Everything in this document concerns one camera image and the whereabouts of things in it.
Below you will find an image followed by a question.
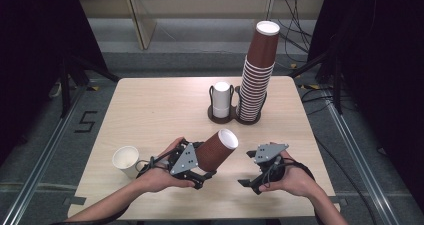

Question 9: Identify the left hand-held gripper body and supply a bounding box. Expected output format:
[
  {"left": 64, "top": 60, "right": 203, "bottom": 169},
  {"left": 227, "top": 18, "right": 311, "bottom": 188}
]
[{"left": 166, "top": 140, "right": 204, "bottom": 179}]

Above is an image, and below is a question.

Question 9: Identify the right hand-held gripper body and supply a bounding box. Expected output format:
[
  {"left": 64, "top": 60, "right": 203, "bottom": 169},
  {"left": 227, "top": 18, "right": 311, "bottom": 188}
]
[{"left": 251, "top": 142, "right": 290, "bottom": 183}]

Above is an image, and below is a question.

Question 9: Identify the single brown paper cup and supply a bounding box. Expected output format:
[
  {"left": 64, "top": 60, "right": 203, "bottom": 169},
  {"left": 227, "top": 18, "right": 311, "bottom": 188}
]
[{"left": 194, "top": 128, "right": 240, "bottom": 173}]

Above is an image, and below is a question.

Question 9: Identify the dark wooden cup holder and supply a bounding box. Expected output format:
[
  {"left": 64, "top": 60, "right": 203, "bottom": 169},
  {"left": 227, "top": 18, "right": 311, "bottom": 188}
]
[{"left": 207, "top": 84, "right": 268, "bottom": 125}]

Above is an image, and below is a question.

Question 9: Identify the stack of white paper cups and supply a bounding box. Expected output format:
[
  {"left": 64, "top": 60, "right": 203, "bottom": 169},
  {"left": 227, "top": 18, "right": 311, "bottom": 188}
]
[{"left": 212, "top": 81, "right": 232, "bottom": 119}]

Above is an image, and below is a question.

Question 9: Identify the single white paper cup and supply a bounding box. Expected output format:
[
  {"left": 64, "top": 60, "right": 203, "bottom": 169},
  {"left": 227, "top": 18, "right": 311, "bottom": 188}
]
[{"left": 111, "top": 145, "right": 141, "bottom": 180}]

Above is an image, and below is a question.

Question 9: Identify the stack of brown paper cups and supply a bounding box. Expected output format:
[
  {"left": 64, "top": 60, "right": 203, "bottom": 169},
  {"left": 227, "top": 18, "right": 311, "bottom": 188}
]
[{"left": 235, "top": 20, "right": 281, "bottom": 123}]

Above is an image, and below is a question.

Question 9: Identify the person's left hand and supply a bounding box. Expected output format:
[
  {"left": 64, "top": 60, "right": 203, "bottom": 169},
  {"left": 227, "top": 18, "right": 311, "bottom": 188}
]
[{"left": 134, "top": 137, "right": 198, "bottom": 193}]

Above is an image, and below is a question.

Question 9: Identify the person's right hand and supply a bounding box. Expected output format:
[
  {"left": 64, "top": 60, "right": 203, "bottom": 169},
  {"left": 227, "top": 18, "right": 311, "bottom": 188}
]
[{"left": 259, "top": 149, "right": 316, "bottom": 198}]

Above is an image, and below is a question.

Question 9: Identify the black stand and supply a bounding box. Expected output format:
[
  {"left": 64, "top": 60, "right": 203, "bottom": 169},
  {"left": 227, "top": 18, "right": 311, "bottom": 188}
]
[
  {"left": 58, "top": 53, "right": 121, "bottom": 119},
  {"left": 288, "top": 34, "right": 345, "bottom": 116}
]

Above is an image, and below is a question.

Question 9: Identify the beige wooden board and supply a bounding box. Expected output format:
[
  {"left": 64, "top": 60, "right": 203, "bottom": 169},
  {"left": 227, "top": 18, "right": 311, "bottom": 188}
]
[{"left": 124, "top": 0, "right": 158, "bottom": 51}]

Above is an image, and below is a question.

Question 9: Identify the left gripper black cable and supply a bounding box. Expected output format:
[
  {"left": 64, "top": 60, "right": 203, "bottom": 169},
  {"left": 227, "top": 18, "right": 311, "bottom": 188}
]
[{"left": 135, "top": 154, "right": 172, "bottom": 180}]

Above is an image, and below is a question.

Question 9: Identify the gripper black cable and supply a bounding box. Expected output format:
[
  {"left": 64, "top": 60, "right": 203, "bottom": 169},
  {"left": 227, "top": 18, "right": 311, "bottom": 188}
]
[
  {"left": 263, "top": 155, "right": 317, "bottom": 183},
  {"left": 135, "top": 154, "right": 172, "bottom": 180}
]

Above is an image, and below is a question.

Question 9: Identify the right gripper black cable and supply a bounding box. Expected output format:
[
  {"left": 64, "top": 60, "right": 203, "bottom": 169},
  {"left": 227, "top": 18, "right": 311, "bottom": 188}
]
[{"left": 263, "top": 155, "right": 317, "bottom": 183}]

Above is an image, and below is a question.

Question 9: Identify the metal floor rail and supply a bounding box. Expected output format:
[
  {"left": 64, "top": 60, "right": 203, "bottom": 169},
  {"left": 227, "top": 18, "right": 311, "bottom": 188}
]
[
  {"left": 0, "top": 84, "right": 88, "bottom": 225},
  {"left": 323, "top": 90, "right": 403, "bottom": 225}
]

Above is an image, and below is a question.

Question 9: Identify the bundle of black cables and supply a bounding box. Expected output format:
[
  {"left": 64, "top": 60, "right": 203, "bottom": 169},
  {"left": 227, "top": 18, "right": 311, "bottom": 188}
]
[{"left": 275, "top": 0, "right": 315, "bottom": 54}]

